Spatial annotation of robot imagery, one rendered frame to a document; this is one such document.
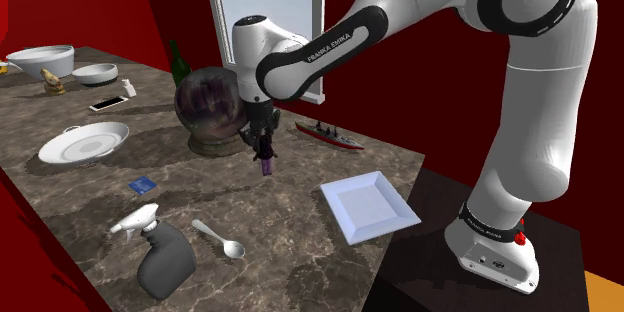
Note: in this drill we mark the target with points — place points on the blue card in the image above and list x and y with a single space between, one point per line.
142 184

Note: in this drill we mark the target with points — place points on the white square plate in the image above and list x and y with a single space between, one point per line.
368 206

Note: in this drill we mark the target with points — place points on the white framed window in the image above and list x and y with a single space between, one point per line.
263 4

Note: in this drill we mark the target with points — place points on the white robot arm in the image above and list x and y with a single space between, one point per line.
536 106

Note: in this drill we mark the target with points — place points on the white smartphone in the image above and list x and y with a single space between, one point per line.
108 103

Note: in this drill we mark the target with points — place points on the green glass bottle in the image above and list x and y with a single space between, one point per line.
179 67

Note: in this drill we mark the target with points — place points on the dark robot stand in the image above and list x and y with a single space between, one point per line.
487 282

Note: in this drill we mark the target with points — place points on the large white bowl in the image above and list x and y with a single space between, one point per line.
44 60

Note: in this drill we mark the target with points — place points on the red and grey model ship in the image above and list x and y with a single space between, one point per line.
331 136

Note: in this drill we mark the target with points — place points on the white spoon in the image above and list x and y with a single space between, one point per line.
229 245

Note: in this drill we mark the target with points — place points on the small white figure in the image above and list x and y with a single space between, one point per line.
129 89

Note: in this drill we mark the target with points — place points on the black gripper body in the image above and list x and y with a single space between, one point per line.
258 118

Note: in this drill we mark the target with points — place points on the yellow object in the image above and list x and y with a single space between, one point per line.
2 67

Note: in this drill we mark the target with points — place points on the small white bowl dark base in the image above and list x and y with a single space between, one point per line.
95 74

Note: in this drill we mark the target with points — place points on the tan figure on base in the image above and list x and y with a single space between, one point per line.
51 83

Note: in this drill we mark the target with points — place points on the grey spray bottle white nozzle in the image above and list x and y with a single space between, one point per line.
166 262

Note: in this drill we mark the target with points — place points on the purple and black figure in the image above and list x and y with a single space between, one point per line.
266 155

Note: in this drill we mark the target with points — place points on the dark glass globe on base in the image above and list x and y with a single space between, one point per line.
209 106

